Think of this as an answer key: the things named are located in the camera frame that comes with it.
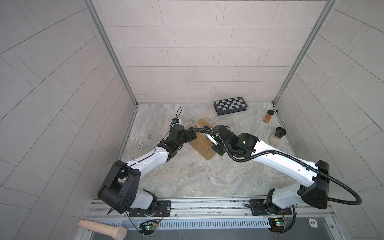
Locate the green circuit board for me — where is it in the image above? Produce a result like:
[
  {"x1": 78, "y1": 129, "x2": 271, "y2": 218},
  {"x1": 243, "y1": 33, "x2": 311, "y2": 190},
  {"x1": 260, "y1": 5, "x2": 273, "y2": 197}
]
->
[
  {"x1": 268, "y1": 218, "x2": 286, "y2": 233},
  {"x1": 140, "y1": 220, "x2": 158, "y2": 232}
]

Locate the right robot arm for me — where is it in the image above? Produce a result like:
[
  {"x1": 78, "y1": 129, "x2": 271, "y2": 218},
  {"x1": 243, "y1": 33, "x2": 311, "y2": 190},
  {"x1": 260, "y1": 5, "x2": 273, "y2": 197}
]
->
[{"x1": 207, "y1": 125, "x2": 329, "y2": 214}]

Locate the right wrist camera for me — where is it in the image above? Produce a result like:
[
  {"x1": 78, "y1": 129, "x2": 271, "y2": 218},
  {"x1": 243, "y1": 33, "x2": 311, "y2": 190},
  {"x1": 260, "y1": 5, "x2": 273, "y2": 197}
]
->
[{"x1": 205, "y1": 133, "x2": 218, "y2": 146}]

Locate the wooden handle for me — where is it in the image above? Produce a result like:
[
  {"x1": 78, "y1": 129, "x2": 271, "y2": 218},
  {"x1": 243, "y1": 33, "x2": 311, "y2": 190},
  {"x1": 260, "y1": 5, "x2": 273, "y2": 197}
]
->
[{"x1": 78, "y1": 220, "x2": 128, "y2": 240}]

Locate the white spice jar black lid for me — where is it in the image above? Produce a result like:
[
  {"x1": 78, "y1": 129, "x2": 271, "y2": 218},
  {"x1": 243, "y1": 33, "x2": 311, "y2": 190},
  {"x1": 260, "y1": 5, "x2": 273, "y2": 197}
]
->
[{"x1": 269, "y1": 127, "x2": 287, "y2": 146}]

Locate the brown cardboard express box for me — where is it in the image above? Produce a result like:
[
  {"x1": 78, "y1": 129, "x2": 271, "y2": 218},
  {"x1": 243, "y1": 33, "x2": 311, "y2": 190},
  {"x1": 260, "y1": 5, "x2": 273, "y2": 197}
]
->
[{"x1": 190, "y1": 119, "x2": 217, "y2": 160}]

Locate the black corrugated cable conduit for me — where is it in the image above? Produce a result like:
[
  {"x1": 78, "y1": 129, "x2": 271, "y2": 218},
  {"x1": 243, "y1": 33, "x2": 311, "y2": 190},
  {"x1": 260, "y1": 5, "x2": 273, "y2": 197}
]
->
[{"x1": 191, "y1": 127, "x2": 363, "y2": 206}]

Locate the left green circuit board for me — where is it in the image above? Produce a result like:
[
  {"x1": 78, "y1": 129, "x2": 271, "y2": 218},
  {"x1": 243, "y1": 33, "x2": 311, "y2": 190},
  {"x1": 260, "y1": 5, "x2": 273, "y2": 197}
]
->
[{"x1": 140, "y1": 220, "x2": 158, "y2": 232}]

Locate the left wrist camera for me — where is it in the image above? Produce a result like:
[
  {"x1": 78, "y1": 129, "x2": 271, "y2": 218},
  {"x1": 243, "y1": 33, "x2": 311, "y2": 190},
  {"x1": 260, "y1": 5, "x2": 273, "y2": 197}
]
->
[{"x1": 171, "y1": 118, "x2": 182, "y2": 126}]

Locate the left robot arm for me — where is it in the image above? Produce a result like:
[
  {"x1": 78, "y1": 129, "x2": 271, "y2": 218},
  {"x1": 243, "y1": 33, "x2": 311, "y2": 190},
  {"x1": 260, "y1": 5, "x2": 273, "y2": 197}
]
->
[{"x1": 97, "y1": 124, "x2": 197, "y2": 215}]

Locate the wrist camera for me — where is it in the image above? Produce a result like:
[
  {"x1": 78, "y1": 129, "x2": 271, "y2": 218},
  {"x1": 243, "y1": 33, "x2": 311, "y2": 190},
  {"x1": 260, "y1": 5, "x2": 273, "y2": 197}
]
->
[
  {"x1": 171, "y1": 118, "x2": 182, "y2": 126},
  {"x1": 205, "y1": 133, "x2": 218, "y2": 146}
]

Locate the aluminium mounting rail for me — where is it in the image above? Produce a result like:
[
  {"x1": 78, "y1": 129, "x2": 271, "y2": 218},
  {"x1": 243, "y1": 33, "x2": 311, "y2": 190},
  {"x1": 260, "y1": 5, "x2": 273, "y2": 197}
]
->
[{"x1": 85, "y1": 196, "x2": 335, "y2": 221}]

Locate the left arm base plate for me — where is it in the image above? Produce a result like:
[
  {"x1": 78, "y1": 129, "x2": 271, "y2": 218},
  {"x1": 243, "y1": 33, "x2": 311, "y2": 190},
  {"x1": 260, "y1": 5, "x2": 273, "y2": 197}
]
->
[{"x1": 128, "y1": 201, "x2": 172, "y2": 218}]

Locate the orange spice bottle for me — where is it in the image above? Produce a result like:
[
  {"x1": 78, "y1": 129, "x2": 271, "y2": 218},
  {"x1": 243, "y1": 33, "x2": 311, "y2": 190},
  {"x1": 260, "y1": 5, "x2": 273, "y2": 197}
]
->
[{"x1": 263, "y1": 110, "x2": 275, "y2": 123}]

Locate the white round sticker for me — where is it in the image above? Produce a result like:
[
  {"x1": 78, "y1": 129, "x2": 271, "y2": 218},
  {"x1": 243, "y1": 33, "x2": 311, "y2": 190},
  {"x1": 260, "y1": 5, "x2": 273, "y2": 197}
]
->
[{"x1": 309, "y1": 218, "x2": 318, "y2": 229}]

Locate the black white chessboard box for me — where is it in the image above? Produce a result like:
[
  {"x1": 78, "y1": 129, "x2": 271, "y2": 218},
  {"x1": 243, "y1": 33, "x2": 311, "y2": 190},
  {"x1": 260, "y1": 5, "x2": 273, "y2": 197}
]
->
[{"x1": 214, "y1": 97, "x2": 248, "y2": 116}]

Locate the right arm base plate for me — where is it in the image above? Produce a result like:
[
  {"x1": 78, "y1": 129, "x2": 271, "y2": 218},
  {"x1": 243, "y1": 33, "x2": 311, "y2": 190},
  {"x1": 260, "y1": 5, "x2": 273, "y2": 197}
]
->
[{"x1": 246, "y1": 199, "x2": 293, "y2": 216}]

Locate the right green circuit board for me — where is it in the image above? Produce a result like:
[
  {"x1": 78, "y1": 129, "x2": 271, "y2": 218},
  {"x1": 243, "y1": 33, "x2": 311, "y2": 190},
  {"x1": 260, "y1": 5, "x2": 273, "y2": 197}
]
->
[{"x1": 268, "y1": 218, "x2": 286, "y2": 233}]

